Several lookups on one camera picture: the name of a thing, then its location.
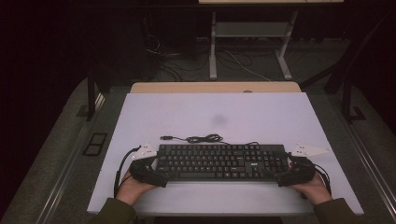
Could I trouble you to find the black computer keyboard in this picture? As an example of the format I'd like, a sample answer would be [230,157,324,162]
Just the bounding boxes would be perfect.
[155,143,290,183]

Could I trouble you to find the person's left hand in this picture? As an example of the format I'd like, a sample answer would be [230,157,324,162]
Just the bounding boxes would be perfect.
[115,170,157,207]

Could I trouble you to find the white floor cable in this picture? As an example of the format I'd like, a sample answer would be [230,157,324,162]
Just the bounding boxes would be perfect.
[223,49,273,83]

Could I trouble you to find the black floor socket frame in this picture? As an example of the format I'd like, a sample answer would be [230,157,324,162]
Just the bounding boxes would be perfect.
[81,132,108,157]

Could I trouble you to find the black metal stand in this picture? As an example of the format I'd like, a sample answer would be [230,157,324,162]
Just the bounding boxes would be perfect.
[323,15,368,124]

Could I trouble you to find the black floor cable tangle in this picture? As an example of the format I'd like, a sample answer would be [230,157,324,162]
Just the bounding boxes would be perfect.
[145,33,210,82]

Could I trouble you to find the person's right hand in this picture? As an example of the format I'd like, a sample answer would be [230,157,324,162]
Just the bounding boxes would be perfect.
[288,172,333,206]

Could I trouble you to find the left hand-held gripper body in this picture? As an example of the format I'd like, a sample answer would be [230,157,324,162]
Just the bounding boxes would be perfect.
[129,142,160,185]

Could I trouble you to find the right hand-held gripper black cable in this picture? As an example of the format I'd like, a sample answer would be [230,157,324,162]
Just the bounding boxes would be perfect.
[313,162,332,198]

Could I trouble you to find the grey metal desk frame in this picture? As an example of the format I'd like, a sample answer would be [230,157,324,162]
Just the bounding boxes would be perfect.
[209,10,299,81]

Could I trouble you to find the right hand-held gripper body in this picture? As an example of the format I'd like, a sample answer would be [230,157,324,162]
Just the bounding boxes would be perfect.
[288,142,332,187]

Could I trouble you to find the black keyboard cable with plug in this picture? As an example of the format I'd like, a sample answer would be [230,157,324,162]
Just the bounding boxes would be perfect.
[159,133,260,147]

